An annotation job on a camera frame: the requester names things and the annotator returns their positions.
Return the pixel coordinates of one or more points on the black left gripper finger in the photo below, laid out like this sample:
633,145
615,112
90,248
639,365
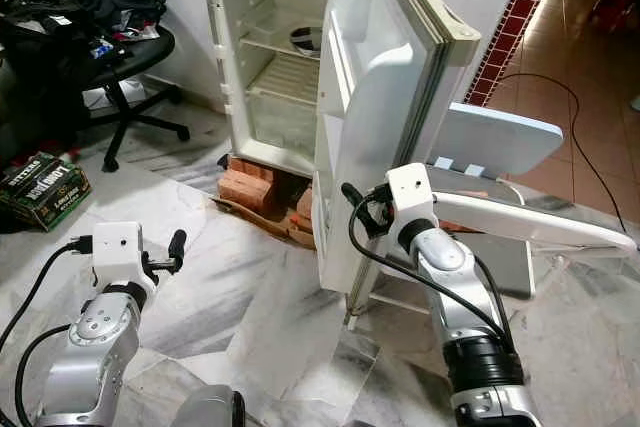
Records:
176,243

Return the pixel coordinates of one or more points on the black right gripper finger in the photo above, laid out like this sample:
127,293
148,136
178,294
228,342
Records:
353,195

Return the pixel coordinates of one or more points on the silver fridge door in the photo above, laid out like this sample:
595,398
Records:
390,87

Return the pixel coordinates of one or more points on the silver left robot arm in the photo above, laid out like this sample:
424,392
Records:
100,347

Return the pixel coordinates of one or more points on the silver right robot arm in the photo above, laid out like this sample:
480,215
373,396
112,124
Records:
445,252

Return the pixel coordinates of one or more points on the clear fridge crisper drawer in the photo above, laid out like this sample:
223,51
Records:
275,127

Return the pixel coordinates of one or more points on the green printed carton box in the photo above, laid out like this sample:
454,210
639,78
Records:
45,190

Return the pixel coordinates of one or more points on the white plastic armchair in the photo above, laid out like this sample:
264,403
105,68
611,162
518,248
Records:
505,137

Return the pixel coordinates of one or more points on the grey left robot leg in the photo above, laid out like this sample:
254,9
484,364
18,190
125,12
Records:
205,409

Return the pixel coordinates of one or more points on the black office chair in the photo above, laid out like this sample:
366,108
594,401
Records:
135,55

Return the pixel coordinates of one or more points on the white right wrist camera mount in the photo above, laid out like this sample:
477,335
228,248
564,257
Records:
408,192

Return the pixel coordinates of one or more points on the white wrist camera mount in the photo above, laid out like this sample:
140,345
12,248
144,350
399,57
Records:
120,250
408,192

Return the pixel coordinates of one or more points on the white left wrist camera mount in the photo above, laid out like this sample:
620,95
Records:
120,250

